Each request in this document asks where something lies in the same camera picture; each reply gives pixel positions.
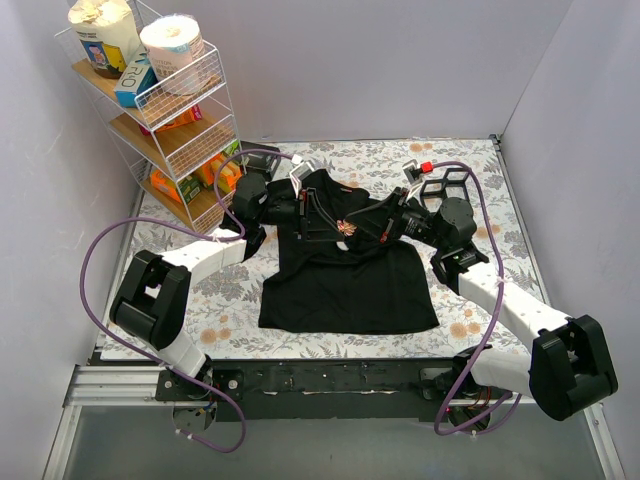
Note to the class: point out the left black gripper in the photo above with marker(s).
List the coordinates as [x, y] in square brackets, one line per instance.
[303, 214]

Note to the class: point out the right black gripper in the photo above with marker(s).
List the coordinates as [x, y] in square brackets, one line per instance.
[392, 215]

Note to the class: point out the black display case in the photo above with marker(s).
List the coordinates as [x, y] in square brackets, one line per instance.
[454, 183]
[434, 189]

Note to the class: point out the black t-shirt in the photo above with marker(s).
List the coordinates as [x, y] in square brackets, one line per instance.
[367, 288]

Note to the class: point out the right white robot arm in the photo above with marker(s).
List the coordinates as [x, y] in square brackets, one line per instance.
[568, 366]

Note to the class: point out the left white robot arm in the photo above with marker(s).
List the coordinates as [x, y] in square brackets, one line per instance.
[151, 302]

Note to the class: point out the black box on table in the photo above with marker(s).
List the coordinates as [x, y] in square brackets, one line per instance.
[262, 159]

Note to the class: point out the yellow orange box bottom shelf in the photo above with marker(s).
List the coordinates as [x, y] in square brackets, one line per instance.
[228, 175]

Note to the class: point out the green box bottom shelf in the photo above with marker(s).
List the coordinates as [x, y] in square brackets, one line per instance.
[190, 188]

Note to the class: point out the floral tablecloth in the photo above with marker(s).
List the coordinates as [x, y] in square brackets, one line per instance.
[223, 309]

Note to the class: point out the orange snack box middle shelf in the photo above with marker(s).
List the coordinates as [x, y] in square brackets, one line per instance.
[190, 116]

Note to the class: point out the orange box bottom left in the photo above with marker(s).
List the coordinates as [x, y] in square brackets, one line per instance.
[164, 184]

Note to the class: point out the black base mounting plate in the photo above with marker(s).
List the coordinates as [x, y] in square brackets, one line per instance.
[287, 389]

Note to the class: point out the wrapped toilet paper roll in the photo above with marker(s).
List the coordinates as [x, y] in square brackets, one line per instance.
[174, 43]

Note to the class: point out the blue and white box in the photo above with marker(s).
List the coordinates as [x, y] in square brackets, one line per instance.
[138, 77]

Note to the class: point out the paper-wrapped jar with label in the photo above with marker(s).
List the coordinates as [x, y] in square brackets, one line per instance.
[107, 32]

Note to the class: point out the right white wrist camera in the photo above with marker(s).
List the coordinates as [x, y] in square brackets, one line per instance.
[415, 172]

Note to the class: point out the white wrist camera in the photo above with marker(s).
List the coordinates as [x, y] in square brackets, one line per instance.
[415, 172]
[302, 168]

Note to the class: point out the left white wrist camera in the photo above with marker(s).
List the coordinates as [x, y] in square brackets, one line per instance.
[302, 168]

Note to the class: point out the white wire shelf rack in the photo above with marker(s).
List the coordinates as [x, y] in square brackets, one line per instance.
[161, 91]

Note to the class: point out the aluminium frame rail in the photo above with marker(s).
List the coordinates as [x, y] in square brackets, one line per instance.
[329, 419]

